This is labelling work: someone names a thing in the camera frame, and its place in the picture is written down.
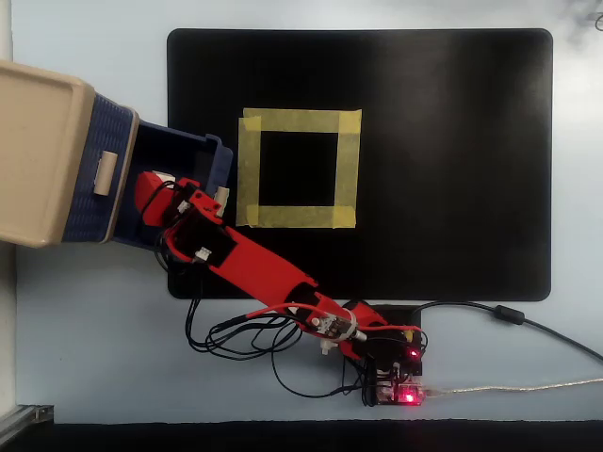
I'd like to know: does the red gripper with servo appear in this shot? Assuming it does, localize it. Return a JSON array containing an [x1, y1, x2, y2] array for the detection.
[[136, 170, 225, 226]]

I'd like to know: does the yellow masking tape strip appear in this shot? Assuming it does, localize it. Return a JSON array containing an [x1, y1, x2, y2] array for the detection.
[[236, 204, 358, 230], [241, 107, 364, 134], [333, 109, 364, 230], [235, 116, 262, 228]]

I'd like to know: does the aluminium profile bar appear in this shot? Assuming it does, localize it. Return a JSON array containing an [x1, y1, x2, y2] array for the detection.
[[0, 403, 56, 440]]

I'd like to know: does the black table mat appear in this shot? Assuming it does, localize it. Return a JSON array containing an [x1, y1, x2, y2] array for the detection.
[[166, 27, 554, 301]]

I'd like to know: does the motor controller board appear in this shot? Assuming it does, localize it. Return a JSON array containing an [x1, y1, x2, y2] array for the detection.
[[373, 375, 429, 408]]

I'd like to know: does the blue woven-pattern drawer, clean handle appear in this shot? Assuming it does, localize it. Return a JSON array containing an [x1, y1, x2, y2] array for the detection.
[[62, 92, 134, 244]]

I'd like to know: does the beige plastic drawer cabinet frame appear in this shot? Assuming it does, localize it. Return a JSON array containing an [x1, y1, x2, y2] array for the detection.
[[0, 59, 140, 250]]

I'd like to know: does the black servo wire bundle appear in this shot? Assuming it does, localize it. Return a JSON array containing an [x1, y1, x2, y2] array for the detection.
[[154, 181, 378, 409]]

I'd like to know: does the red wire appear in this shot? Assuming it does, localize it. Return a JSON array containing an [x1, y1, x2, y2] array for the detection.
[[246, 302, 423, 334]]

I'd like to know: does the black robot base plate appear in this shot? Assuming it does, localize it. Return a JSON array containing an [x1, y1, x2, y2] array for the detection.
[[361, 304, 426, 379]]

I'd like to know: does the black power cable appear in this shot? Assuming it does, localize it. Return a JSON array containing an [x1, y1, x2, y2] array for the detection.
[[408, 299, 603, 364]]

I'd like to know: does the pale USB cable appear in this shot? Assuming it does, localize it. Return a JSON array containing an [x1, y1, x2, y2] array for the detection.
[[422, 378, 603, 397]]

